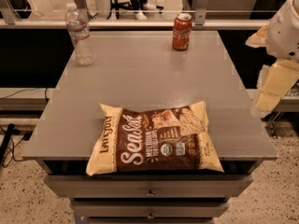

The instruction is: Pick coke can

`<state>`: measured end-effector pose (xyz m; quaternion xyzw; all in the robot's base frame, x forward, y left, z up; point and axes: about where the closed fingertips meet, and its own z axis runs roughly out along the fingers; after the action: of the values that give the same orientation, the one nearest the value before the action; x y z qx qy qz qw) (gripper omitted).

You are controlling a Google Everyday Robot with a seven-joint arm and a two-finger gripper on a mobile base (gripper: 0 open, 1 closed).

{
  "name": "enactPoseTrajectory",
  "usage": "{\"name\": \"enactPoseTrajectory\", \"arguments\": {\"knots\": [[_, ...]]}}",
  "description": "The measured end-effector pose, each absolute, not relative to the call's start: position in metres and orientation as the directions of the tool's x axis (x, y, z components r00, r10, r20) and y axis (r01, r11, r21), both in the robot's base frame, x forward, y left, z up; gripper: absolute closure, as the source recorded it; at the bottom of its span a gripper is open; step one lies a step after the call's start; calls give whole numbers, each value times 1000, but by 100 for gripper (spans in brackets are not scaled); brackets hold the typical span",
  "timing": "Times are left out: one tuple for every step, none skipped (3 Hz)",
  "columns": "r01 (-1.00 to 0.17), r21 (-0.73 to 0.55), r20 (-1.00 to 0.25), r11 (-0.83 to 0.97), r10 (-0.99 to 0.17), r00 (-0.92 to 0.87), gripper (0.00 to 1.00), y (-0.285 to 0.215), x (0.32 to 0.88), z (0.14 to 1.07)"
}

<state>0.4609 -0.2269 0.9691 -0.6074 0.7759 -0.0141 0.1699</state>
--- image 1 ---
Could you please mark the red coke can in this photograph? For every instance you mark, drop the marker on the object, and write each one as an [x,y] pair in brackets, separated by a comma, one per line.
[181,31]

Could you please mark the grey drawer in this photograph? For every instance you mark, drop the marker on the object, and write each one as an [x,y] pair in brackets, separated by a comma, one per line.
[206,187]
[163,208]

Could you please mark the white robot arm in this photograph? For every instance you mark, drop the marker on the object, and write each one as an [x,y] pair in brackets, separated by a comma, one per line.
[280,37]

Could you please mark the person legs with shoes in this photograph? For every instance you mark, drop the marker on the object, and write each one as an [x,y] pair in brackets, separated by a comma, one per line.
[140,3]

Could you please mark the clear plastic water bottle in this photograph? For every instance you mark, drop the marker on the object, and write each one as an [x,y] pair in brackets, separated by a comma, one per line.
[78,29]

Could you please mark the grey horizontal rail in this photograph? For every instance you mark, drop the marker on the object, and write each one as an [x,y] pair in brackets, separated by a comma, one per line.
[138,25]

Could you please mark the metal upper drawer knob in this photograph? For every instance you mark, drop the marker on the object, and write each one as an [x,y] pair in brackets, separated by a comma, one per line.
[150,194]

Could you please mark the grey lower drawer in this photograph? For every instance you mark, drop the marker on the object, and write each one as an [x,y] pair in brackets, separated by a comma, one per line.
[163,208]

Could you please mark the metal lower drawer knob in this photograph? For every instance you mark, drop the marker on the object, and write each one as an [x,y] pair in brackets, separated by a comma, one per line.
[150,216]

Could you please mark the brown tortilla chips bag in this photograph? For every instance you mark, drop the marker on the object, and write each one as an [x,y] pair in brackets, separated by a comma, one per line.
[158,140]

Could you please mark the grey upper drawer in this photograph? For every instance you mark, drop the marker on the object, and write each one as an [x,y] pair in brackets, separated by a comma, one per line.
[206,187]

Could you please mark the metal drawer knob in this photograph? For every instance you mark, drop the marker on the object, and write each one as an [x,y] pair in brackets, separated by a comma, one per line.
[150,216]
[150,194]

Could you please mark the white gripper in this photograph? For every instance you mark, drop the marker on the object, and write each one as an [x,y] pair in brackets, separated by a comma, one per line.
[282,34]

